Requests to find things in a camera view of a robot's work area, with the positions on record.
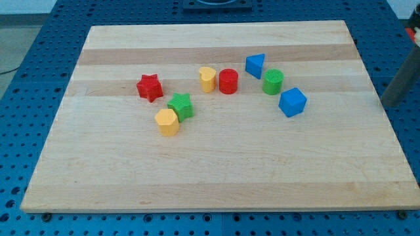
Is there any red star block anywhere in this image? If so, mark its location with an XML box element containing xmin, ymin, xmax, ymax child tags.
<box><xmin>136</xmin><ymin>74</ymin><xmax>163</xmax><ymax>103</ymax></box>

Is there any yellow hexagon block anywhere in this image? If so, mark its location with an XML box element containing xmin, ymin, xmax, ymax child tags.
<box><xmin>155</xmin><ymin>109</ymin><xmax>180</xmax><ymax>136</ymax></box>

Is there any green cylinder block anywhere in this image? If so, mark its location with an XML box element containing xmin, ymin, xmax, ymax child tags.
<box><xmin>262</xmin><ymin>69</ymin><xmax>284</xmax><ymax>95</ymax></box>

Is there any blue triangle block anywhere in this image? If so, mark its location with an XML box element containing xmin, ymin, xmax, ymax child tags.
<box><xmin>245</xmin><ymin>54</ymin><xmax>265</xmax><ymax>79</ymax></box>

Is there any red white robot tool mount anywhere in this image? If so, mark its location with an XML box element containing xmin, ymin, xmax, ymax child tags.
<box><xmin>405</xmin><ymin>3</ymin><xmax>419</xmax><ymax>46</ymax></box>

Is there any yellow heart block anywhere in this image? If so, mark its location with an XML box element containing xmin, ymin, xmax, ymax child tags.
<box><xmin>199</xmin><ymin>67</ymin><xmax>217</xmax><ymax>93</ymax></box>

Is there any wooden board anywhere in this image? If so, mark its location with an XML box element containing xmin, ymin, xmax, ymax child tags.
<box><xmin>20</xmin><ymin>20</ymin><xmax>419</xmax><ymax>213</ymax></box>

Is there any blue cube block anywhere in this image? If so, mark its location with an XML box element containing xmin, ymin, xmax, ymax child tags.
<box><xmin>278</xmin><ymin>87</ymin><xmax>307</xmax><ymax>117</ymax></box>

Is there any red cylinder block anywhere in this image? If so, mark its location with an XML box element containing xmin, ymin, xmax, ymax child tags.
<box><xmin>219</xmin><ymin>68</ymin><xmax>239</xmax><ymax>94</ymax></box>

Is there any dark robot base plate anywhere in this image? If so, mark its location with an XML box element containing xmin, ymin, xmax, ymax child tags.
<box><xmin>182</xmin><ymin>0</ymin><xmax>253</xmax><ymax>11</ymax></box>

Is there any green star block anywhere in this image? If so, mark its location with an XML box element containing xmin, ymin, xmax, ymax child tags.
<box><xmin>167</xmin><ymin>93</ymin><xmax>194</xmax><ymax>123</ymax></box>

